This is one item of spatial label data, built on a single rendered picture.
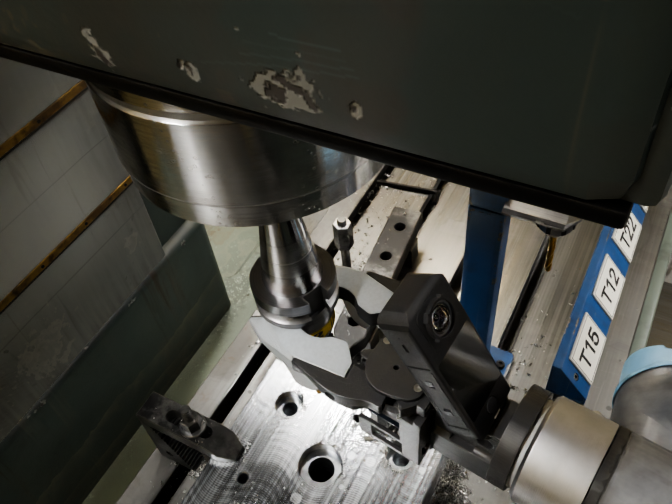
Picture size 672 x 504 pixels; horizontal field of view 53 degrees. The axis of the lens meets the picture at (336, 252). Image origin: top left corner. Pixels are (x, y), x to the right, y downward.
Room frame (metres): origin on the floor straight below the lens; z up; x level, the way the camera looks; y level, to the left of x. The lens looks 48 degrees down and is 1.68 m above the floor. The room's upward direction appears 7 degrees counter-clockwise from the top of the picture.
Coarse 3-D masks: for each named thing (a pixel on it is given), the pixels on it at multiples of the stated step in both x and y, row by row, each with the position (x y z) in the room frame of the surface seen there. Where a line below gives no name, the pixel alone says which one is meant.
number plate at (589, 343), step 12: (588, 324) 0.47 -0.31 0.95; (576, 336) 0.46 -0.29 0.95; (588, 336) 0.46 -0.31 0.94; (600, 336) 0.47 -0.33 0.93; (576, 348) 0.44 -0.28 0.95; (588, 348) 0.45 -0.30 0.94; (600, 348) 0.45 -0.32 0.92; (576, 360) 0.42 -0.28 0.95; (588, 360) 0.43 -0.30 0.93; (588, 372) 0.42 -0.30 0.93
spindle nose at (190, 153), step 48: (96, 96) 0.27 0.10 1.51; (144, 144) 0.25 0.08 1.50; (192, 144) 0.23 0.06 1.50; (240, 144) 0.23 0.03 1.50; (288, 144) 0.23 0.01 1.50; (144, 192) 0.26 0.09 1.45; (192, 192) 0.24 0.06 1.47; (240, 192) 0.23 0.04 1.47; (288, 192) 0.23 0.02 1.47; (336, 192) 0.24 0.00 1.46
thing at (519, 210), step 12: (504, 204) 0.45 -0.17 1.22; (516, 204) 0.45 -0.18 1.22; (528, 204) 0.45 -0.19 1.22; (516, 216) 0.43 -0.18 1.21; (528, 216) 0.43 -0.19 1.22; (540, 216) 0.43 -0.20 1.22; (552, 216) 0.43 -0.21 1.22; (564, 216) 0.42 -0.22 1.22; (552, 228) 0.42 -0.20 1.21; (564, 228) 0.41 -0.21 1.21
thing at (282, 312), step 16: (320, 256) 0.33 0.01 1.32; (256, 272) 0.32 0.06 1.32; (256, 288) 0.30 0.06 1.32; (320, 288) 0.30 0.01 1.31; (336, 288) 0.31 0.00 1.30; (256, 304) 0.30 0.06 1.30; (272, 304) 0.29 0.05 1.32; (288, 304) 0.29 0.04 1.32; (304, 304) 0.28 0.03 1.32; (320, 304) 0.30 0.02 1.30; (272, 320) 0.29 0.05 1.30; (288, 320) 0.28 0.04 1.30; (304, 320) 0.28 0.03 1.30
